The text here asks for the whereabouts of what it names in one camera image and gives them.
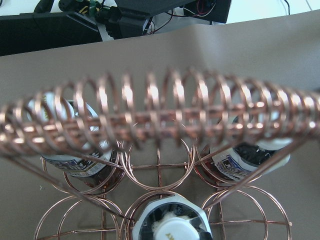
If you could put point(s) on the tea bottle white cap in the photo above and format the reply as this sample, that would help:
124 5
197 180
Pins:
172 218

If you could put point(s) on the black equipment case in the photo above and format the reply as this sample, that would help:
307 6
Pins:
78 21

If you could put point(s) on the copper wire bottle rack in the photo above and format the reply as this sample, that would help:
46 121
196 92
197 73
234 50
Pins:
114 144

